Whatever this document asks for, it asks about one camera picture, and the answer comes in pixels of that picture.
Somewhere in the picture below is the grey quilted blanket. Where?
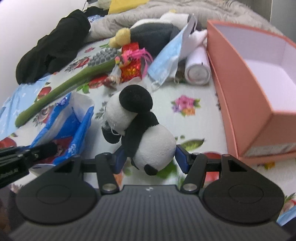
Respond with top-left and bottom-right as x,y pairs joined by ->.
84,1 -> 282,43

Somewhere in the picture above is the pink feather toy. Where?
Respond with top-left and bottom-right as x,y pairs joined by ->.
115,48 -> 153,77

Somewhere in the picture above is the blue white tissue pack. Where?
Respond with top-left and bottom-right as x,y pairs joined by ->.
31,92 -> 94,166

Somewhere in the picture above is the yellow pillow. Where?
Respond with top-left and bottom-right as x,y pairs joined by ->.
108,0 -> 149,15

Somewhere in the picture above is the small panda plush toy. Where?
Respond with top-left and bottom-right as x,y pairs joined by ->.
101,84 -> 177,176

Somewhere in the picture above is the red gold packet ornament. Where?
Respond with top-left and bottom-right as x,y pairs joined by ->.
120,42 -> 142,82

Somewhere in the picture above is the small red brown pouch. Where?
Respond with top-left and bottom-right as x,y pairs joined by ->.
103,69 -> 121,90

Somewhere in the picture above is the pink cardboard shoe box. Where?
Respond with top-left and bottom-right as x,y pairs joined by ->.
207,20 -> 295,165

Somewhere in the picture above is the blue disposable face mask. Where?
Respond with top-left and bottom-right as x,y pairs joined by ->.
147,15 -> 197,91

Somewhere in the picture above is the black clothing pile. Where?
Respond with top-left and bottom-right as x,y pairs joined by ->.
16,6 -> 110,85

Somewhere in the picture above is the large grey penguin plush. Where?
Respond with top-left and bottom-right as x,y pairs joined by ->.
109,11 -> 208,57

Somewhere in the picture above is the green long-handled massage brush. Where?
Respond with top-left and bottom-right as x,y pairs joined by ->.
15,48 -> 118,128

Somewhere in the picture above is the white cylindrical bottle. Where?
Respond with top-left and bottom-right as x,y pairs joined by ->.
185,45 -> 211,85

